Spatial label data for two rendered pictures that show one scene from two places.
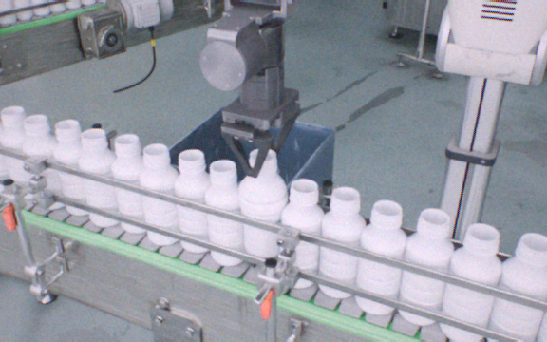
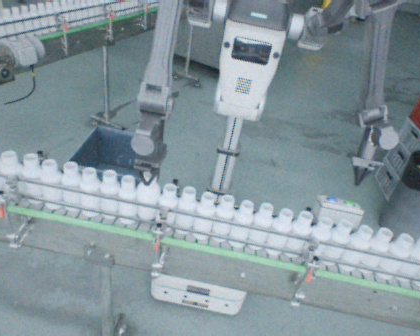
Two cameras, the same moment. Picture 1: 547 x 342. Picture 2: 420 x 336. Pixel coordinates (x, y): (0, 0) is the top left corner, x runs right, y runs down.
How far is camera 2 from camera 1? 32 cm
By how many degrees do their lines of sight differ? 21
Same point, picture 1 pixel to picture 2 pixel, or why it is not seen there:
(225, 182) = (130, 187)
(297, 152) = not seen: hidden behind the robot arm
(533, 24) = (257, 96)
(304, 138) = not seen: hidden behind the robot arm
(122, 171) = (69, 182)
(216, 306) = (123, 243)
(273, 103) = (158, 153)
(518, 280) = (260, 222)
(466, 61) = (228, 110)
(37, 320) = not seen: outside the picture
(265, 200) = (152, 195)
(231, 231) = (132, 208)
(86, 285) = (42, 239)
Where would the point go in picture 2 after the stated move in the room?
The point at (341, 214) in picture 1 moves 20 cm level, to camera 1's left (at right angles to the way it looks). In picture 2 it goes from (188, 199) to (117, 206)
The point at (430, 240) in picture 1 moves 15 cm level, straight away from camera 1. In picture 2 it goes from (226, 208) to (226, 177)
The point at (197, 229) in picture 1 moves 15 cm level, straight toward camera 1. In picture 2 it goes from (112, 208) to (126, 244)
